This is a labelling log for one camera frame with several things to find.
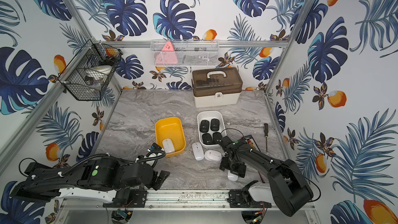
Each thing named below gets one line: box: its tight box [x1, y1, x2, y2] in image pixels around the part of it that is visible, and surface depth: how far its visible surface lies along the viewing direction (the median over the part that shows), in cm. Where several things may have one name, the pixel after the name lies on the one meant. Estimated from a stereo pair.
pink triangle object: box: [153, 40, 178, 66], surface depth 92 cm
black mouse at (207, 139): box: [202, 132, 213, 145], surface depth 94 cm
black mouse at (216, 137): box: [212, 131, 223, 145], surface depth 96 cm
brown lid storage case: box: [191, 66, 244, 108], surface depth 103 cm
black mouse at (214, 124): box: [210, 118, 220, 132], surface depth 101 cm
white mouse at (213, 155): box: [204, 149, 223, 162], surface depth 89 cm
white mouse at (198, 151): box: [191, 142, 205, 161], surface depth 90 cm
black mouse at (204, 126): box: [199, 119, 210, 133], surface depth 100 cm
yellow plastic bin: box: [154, 116, 187, 158], surface depth 98 cm
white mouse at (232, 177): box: [227, 170, 239, 182], surface depth 81 cm
